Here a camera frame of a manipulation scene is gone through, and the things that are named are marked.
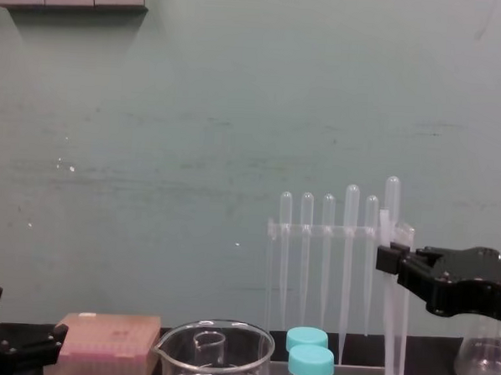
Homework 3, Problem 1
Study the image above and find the clear acrylic pipette rack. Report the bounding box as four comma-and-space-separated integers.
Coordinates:
259, 215, 419, 375

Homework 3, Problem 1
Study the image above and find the short clear plastic pipette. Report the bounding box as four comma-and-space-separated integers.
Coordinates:
357, 195, 380, 337

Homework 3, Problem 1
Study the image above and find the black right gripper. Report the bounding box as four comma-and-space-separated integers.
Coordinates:
373, 240, 501, 324

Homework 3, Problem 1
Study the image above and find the large glass beaker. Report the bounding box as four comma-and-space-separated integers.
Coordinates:
151, 315, 278, 375

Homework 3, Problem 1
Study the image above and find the small glass beaker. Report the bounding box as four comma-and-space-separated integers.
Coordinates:
191, 331, 228, 367

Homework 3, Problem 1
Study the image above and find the clear glass stirring rod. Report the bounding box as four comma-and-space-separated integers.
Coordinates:
370, 208, 406, 375

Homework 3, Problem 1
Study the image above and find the glass conical flask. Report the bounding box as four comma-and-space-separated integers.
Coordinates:
453, 311, 501, 375

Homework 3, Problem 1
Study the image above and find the teal capped sample vial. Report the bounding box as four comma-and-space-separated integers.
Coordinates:
284, 326, 330, 357
287, 344, 337, 375

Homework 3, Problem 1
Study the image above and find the long clear plastic pipette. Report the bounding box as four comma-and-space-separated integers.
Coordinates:
382, 175, 403, 247

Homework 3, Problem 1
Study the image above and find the pink pipette tip box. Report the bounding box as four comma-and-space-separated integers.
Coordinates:
43, 310, 163, 375

